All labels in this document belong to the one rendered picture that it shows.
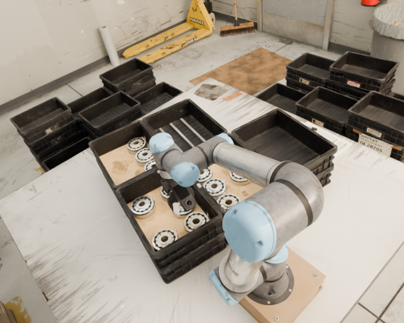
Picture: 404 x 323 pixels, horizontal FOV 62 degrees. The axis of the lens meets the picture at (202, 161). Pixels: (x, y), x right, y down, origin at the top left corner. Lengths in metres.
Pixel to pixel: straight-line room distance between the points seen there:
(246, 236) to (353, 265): 0.86
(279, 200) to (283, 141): 1.06
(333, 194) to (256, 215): 1.05
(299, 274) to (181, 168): 0.61
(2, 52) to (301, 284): 3.85
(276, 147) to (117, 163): 0.80
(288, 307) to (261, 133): 0.88
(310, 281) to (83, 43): 3.98
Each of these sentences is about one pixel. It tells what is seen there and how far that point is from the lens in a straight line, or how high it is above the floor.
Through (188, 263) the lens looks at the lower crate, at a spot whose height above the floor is 0.76.
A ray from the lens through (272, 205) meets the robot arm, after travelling 0.66.
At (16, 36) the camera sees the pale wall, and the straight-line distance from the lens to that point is 4.37.
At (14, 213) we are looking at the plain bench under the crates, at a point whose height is 0.70.
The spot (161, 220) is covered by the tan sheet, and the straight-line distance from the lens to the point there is 1.44.
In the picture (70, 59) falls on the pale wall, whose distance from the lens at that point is 4.62.
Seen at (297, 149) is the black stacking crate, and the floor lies 0.83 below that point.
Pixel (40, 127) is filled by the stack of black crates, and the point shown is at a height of 0.56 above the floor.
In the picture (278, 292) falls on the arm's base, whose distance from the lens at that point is 1.23.
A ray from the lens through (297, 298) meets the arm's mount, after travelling 1.27.
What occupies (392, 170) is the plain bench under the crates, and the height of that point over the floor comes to 0.70.
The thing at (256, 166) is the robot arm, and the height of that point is 1.35.
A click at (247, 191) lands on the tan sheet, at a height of 0.83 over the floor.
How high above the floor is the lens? 1.94
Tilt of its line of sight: 43 degrees down
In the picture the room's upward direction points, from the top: 10 degrees counter-clockwise
